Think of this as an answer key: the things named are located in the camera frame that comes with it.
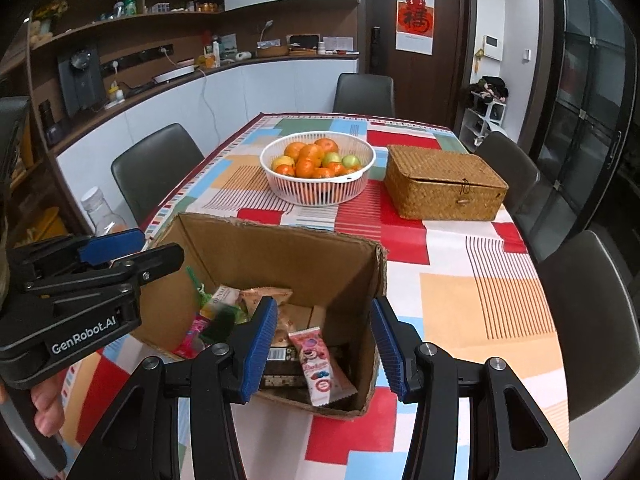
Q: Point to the dark green snack packet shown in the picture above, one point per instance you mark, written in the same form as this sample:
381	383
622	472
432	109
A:
220	324

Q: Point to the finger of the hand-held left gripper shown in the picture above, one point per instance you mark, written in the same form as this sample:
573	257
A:
160	260
115	246

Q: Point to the wicker tray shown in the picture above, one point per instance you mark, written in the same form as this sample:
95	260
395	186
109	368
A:
272	51

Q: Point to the white desk lamp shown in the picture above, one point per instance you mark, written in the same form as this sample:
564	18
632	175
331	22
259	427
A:
267	25

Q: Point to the glass door cabinet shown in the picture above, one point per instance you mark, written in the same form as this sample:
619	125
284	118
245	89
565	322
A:
585	85

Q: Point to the white green snack packet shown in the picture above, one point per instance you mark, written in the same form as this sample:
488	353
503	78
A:
222	297

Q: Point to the small yellow bottle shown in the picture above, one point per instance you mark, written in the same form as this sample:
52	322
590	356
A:
116	93

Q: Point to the patchwork tablecloth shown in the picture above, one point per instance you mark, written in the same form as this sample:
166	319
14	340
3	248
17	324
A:
450	300

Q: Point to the wicker lidded box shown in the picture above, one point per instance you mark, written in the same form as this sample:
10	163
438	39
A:
440	180

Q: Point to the pink candy packet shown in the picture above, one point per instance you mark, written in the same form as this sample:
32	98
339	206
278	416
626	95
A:
192	337

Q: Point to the dark chocolate bar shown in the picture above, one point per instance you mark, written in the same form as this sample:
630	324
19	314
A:
280	355

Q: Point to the dark cloth pile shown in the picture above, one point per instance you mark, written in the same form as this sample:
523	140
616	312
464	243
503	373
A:
492	85

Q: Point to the grey dining chair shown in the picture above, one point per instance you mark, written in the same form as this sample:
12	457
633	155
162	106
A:
364	94
155	165
590	310
510	160

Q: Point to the pink strawberry snack packet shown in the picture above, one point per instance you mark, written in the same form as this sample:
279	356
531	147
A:
315	360

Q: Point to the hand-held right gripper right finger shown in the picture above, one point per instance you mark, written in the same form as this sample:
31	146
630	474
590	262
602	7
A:
387	347

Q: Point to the white shoe rack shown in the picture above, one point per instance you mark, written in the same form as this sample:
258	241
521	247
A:
470	125

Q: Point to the yellow fruit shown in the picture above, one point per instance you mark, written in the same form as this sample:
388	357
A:
282	161

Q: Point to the green apple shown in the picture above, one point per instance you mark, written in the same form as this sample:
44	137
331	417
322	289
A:
331	158
351	160

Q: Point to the black water dispenser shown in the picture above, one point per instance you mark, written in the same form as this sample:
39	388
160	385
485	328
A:
80	85

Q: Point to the white plastic fruit basket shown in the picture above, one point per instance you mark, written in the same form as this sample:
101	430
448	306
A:
315	192

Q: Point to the brown door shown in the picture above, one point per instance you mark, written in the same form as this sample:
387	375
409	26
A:
385	5

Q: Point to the person's left hand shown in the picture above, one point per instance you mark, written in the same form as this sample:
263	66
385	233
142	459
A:
49	407

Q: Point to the green lollipop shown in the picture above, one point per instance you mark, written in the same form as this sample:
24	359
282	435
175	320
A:
196	287

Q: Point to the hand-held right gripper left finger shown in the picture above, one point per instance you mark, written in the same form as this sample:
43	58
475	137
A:
260	347

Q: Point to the clear plastic bottle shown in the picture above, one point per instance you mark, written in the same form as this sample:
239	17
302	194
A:
102	215

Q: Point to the cardboard box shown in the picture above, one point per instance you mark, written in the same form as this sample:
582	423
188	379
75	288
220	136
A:
280	255

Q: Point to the pile of oranges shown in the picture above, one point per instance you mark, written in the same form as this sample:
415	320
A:
305	155

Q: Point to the yellow flowers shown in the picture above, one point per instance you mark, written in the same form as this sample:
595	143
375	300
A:
50	9

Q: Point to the white intercom panel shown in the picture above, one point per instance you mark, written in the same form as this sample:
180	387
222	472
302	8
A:
491	46

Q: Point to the white base cabinets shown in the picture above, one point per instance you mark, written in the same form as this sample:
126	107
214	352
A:
260	85

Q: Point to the black power socket strip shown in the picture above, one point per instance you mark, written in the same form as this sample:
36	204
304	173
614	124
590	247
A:
140	56

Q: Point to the brown snack packet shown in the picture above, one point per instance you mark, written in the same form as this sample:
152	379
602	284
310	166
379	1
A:
265	294

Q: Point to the red wall calendar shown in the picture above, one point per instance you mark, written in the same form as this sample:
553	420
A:
415	20

